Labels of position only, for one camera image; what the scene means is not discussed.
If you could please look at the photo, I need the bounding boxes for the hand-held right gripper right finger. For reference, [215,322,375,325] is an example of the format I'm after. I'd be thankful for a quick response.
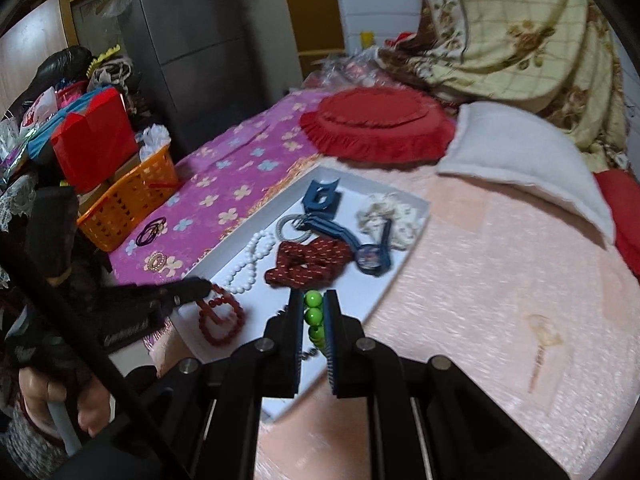
[324,290,571,480]

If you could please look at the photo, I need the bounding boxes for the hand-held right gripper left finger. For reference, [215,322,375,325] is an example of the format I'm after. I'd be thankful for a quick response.
[60,290,306,480]

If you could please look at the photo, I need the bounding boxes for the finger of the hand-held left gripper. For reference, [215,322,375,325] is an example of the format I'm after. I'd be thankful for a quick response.
[165,277,213,307]

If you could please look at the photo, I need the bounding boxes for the green bead bracelet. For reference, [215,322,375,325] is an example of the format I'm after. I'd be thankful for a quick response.
[300,290,326,361]

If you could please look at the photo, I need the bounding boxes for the red bead bracelet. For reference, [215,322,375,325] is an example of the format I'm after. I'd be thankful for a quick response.
[197,282,247,346]

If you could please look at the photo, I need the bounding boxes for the white bead necklace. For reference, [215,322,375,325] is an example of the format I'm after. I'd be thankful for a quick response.
[220,230,276,295]

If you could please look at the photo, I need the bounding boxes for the white shallow box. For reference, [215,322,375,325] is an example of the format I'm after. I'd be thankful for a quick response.
[177,165,432,423]

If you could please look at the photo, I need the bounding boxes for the red polka dot scrunchie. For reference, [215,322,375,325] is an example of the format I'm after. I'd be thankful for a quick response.
[264,239,355,290]

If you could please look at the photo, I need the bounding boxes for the blue striped strap watch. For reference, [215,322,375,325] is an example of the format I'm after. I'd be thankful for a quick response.
[300,212,393,277]

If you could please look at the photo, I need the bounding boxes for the grey braided hair tie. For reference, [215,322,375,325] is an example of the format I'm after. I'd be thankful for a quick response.
[275,212,321,243]

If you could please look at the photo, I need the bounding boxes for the blue hair claw clip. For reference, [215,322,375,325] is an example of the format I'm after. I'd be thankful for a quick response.
[301,179,342,221]

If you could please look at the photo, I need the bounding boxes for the white polka dot scrunchie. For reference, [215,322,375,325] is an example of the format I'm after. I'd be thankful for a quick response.
[356,192,423,251]

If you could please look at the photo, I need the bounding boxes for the person's left forearm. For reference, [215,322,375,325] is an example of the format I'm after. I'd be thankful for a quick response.
[0,405,68,480]

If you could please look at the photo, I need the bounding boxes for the person's left hand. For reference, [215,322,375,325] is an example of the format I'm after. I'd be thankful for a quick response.
[17,365,113,438]

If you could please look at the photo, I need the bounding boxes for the orange plastic basket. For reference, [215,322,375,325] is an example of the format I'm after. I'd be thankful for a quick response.
[76,144,181,253]

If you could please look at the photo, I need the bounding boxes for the purple floral bedsheet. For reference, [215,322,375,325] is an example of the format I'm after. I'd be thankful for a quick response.
[107,89,331,286]

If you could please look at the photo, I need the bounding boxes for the white plastic bag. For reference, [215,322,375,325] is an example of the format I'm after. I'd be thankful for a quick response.
[140,124,173,161]

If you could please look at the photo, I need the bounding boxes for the white lace cloth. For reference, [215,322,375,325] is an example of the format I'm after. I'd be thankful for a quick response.
[0,175,38,233]

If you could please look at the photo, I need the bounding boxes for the red bag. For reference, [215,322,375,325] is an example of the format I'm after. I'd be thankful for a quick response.
[50,87,140,193]

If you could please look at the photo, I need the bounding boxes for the pile of plastic packaging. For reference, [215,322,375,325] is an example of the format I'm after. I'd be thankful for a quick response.
[0,87,68,196]

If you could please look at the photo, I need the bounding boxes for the red ruffled round cushion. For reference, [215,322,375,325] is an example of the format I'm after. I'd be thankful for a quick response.
[299,86,457,163]

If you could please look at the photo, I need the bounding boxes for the grey refrigerator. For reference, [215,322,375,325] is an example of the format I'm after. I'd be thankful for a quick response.
[120,0,273,153]

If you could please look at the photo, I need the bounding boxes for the black leather bag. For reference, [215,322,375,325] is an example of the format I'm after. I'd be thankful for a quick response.
[10,45,96,116]

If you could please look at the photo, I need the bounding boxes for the clear plastic bag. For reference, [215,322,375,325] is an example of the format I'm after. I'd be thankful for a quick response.
[310,45,396,93]

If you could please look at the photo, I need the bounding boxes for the beige pillow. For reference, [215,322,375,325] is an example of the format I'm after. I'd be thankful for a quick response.
[436,101,617,246]

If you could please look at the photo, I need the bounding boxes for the wooden wardrobe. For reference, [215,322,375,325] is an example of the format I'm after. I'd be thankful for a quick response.
[0,0,133,111]

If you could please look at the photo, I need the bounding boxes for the red pillow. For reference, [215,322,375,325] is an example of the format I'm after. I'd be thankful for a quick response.
[594,169,640,281]

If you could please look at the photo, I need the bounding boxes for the yellow floral blanket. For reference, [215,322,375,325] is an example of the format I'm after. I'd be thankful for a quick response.
[377,0,633,173]

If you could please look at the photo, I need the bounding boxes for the black cable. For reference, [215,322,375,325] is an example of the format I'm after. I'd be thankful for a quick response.
[0,247,193,480]

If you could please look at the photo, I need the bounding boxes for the dark elastic hair ties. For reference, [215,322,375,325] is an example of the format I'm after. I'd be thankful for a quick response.
[136,217,168,248]

